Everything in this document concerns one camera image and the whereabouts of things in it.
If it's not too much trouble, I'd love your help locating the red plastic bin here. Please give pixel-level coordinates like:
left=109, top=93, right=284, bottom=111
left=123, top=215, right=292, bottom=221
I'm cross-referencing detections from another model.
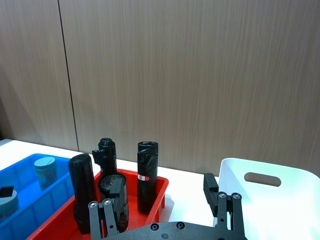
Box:
left=26, top=168, right=170, bottom=240

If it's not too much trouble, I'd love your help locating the short black bag roll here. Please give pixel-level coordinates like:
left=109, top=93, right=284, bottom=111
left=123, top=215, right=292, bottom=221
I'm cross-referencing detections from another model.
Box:
left=97, top=173, right=130, bottom=232

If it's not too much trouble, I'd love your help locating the tall smooth black bag roll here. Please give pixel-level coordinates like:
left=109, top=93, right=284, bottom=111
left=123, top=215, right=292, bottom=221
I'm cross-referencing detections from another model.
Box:
left=68, top=153, right=99, bottom=235

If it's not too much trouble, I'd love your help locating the blue plastic bin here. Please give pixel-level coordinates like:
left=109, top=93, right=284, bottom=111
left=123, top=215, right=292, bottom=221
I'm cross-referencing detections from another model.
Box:
left=0, top=153, right=76, bottom=240

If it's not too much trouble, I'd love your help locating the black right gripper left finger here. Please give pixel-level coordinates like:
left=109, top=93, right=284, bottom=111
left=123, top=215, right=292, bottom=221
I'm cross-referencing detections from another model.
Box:
left=87, top=179, right=129, bottom=240

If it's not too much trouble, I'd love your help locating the black bag roll red label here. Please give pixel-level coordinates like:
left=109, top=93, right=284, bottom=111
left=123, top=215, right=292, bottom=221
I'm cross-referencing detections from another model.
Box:
left=136, top=140, right=160, bottom=215

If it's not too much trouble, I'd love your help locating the white plastic basket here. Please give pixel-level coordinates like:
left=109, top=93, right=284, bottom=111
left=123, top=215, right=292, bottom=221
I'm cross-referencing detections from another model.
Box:
left=211, top=157, right=320, bottom=240

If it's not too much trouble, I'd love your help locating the small black block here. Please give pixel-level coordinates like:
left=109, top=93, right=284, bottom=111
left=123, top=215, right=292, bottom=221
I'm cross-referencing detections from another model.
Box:
left=0, top=185, right=14, bottom=199

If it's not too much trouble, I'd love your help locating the crumpled black bag roll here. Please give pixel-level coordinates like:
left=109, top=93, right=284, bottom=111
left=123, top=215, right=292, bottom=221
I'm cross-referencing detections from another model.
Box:
left=91, top=137, right=118, bottom=177

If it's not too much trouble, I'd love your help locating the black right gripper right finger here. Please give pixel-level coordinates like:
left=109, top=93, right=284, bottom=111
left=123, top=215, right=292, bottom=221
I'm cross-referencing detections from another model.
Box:
left=202, top=172, right=245, bottom=233

